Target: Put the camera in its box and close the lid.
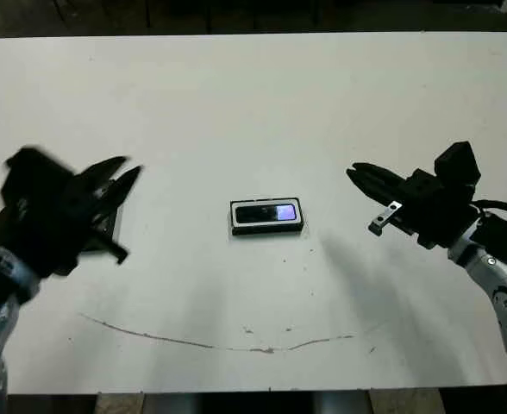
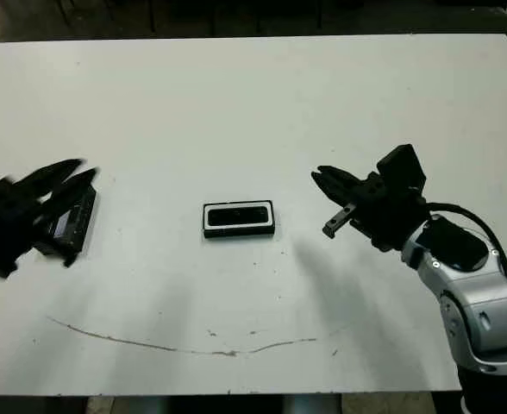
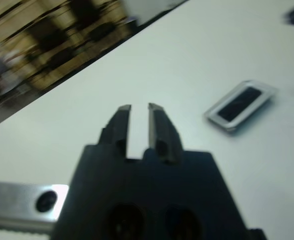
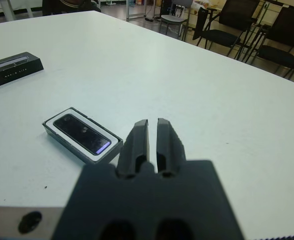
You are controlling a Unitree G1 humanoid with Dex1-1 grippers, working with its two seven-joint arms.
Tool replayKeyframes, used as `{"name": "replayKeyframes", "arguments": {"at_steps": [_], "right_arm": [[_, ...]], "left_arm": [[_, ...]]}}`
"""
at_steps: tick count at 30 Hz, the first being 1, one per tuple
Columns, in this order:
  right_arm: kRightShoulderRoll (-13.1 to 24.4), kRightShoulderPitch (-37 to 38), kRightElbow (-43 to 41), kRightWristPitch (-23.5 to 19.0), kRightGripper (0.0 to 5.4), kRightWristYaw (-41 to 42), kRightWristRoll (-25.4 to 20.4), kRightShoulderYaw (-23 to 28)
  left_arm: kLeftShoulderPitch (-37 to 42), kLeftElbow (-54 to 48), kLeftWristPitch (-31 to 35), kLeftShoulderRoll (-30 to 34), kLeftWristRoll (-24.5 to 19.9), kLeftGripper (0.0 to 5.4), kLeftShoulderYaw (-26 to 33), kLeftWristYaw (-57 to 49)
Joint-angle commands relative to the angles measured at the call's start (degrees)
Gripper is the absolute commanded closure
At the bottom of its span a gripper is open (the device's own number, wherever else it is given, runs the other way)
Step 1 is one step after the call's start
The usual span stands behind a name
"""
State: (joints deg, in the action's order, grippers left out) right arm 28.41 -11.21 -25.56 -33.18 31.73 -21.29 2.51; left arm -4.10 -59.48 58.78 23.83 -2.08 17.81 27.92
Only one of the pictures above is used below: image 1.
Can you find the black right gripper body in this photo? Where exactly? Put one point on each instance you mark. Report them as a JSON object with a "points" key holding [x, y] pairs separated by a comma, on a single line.
{"points": [[434, 211]]}

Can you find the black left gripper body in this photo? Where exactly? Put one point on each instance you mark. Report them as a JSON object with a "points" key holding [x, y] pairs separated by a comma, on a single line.
{"points": [[51, 228]]}

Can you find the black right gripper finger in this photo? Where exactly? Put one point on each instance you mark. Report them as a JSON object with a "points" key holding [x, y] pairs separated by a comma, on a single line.
{"points": [[383, 172], [374, 187]]}

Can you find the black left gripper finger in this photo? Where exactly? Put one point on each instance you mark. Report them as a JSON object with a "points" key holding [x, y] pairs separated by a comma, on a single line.
{"points": [[102, 170], [126, 183]]}

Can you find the black box lid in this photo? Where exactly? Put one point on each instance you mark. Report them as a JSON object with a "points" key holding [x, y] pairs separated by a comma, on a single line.
{"points": [[109, 224]]}

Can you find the slim black bar camera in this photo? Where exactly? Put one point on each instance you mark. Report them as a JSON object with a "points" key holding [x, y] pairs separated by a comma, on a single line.
{"points": [[265, 213]]}

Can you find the black box with white insert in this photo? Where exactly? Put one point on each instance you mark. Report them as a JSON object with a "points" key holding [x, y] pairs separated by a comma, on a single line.
{"points": [[265, 230]]}

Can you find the grey robot right leg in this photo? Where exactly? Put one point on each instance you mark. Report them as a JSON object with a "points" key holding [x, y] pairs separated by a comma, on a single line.
{"points": [[344, 404]]}

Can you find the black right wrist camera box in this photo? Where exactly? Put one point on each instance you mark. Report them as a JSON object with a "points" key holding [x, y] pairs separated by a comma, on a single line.
{"points": [[458, 164]]}

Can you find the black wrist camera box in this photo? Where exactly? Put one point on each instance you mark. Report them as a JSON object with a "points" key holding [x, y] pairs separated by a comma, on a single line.
{"points": [[33, 177], [458, 164]]}

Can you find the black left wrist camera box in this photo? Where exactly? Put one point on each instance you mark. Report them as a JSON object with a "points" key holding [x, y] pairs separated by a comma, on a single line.
{"points": [[33, 177]]}

